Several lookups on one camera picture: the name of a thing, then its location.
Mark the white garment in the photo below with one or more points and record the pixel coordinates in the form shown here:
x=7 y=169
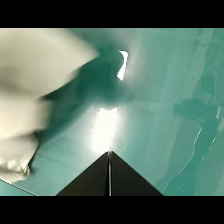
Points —
x=30 y=76

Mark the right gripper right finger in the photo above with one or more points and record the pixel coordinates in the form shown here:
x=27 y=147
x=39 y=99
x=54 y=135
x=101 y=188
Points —
x=130 y=181

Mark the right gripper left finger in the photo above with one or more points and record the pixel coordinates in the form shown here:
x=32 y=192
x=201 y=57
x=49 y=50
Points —
x=91 y=181

